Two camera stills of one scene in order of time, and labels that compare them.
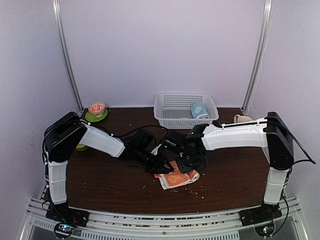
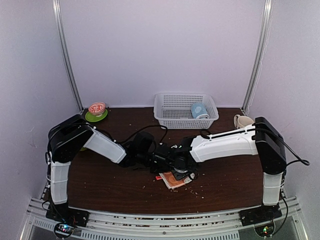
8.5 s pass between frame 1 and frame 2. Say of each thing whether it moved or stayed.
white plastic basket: stayed
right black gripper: moved
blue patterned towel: stayed
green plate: stayed
